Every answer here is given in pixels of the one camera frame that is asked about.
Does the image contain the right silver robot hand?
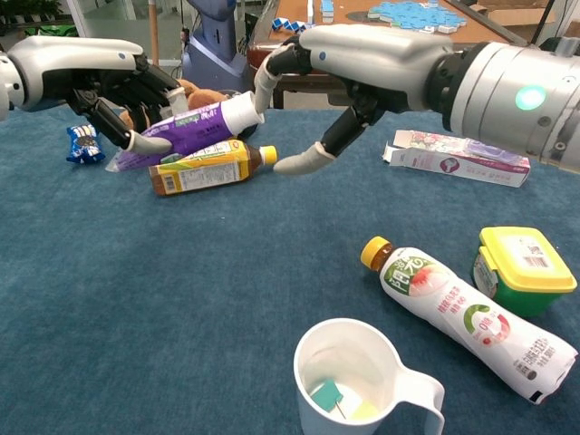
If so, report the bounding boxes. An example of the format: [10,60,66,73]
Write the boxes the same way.
[254,24,454,176]

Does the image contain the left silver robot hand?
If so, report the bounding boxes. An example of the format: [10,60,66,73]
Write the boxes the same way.
[7,35,188,155]

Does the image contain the purple white tube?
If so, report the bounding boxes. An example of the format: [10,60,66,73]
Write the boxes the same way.
[104,90,266,173]

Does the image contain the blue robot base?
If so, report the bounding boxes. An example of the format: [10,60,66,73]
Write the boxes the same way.
[180,0,249,94]

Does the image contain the white pink toothpaste carton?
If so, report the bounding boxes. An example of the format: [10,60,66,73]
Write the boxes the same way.
[381,129,531,189]

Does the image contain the green bag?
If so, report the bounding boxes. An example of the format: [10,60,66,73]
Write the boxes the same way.
[23,24,79,39]

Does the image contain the blue mahjong tile pile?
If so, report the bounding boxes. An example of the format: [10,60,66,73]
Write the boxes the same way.
[367,0,468,36]

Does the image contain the blue cookie snack packet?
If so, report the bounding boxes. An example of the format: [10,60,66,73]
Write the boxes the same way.
[65,123,107,165]

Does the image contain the wooden pole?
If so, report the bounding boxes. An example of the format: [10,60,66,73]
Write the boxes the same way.
[148,0,162,65]

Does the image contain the blue white snake puzzle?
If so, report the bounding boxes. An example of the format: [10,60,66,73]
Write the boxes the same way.
[270,17,318,35]

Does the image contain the cardboard box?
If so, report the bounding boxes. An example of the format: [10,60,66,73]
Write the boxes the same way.
[469,0,556,26]

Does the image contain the brown plush capybara toy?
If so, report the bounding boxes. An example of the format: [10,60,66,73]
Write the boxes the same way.
[118,77,230,131]

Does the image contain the tea bottle yellow label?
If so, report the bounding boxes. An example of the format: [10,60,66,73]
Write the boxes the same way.
[148,139,278,197]

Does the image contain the blue felt table cover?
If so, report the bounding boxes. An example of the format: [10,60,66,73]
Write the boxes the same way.
[0,106,580,435]

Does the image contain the green container yellow lid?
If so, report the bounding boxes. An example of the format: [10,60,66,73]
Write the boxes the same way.
[472,226,578,318]

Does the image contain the peach drink bottle white label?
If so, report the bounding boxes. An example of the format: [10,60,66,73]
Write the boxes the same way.
[360,235,579,405]

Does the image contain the white plastic mug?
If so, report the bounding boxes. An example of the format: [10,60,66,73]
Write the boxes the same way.
[293,317,447,435]

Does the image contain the green binder clip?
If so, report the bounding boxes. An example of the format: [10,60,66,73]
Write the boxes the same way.
[309,379,348,421]

